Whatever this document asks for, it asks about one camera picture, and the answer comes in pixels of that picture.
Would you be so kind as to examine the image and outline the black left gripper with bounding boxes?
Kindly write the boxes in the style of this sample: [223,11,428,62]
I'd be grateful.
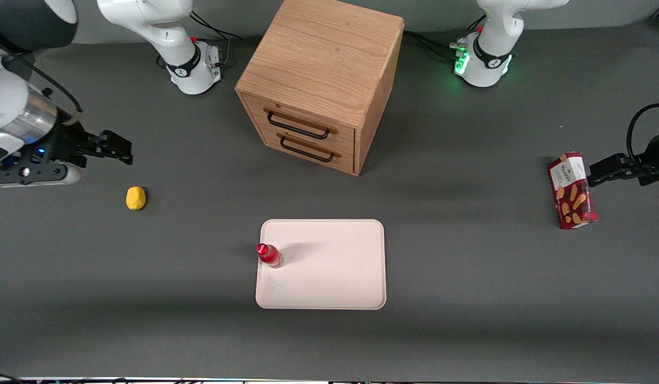
[588,130,659,188]

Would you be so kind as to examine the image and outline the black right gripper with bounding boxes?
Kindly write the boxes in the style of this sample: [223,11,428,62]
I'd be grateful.
[18,121,134,167]

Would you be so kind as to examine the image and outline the red coke bottle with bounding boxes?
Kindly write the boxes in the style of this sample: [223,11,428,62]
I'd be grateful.
[256,243,283,268]

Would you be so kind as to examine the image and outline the beige plastic tray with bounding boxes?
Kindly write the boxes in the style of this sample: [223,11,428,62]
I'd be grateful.
[255,219,387,310]

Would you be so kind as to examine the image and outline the red cookie box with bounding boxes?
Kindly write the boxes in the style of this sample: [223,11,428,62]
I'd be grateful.
[547,152,599,230]

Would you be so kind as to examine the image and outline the yellow lemon toy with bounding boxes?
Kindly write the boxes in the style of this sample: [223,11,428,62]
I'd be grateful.
[126,186,147,211]

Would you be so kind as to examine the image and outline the wooden two-drawer cabinet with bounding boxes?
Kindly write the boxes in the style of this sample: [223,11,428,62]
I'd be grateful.
[235,0,405,177]

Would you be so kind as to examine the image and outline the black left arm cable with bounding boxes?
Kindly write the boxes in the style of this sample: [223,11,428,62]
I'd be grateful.
[626,103,659,167]

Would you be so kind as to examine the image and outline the black right base cables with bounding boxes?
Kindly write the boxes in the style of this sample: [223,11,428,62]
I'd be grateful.
[187,11,245,70]

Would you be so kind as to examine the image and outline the black base cables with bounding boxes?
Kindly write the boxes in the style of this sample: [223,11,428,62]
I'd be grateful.
[187,11,245,70]
[404,16,487,62]

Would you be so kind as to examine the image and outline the long black drawer handle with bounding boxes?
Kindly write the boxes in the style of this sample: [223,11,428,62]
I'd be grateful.
[267,110,331,140]

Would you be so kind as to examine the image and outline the short black drawer handle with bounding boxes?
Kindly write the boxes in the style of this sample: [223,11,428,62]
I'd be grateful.
[279,136,335,163]

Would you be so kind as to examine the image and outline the black left base cables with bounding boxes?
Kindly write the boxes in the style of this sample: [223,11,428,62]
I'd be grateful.
[404,16,487,62]

